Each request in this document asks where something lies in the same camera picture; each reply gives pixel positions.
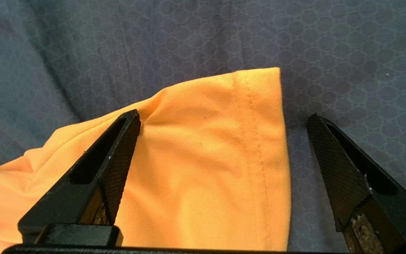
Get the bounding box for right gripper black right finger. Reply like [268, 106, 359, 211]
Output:
[307, 113, 406, 254]

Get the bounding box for bed with blue sheet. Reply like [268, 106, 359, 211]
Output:
[0, 0, 406, 254]

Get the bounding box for yellow polo shirt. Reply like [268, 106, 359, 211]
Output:
[0, 67, 292, 253]

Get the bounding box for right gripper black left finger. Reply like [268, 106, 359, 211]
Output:
[17, 109, 141, 247]

